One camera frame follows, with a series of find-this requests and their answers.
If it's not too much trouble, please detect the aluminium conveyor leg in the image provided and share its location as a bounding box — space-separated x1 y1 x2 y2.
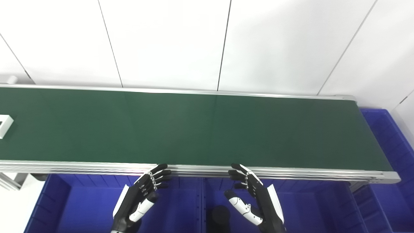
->
0 172 29 191

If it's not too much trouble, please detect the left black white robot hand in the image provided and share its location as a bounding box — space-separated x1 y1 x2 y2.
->
112 163 172 233

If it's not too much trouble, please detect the blue plastic bin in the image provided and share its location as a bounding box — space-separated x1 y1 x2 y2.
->
24 173 204 233
202 177 360 233
353 108 414 233

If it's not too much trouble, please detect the white square part round hole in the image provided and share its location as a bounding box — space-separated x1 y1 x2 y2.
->
0 115 14 139

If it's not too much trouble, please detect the green conveyor belt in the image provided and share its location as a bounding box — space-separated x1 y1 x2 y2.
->
0 76 401 185
0 87 394 172

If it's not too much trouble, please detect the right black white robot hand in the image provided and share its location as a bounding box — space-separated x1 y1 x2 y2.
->
224 163 287 233

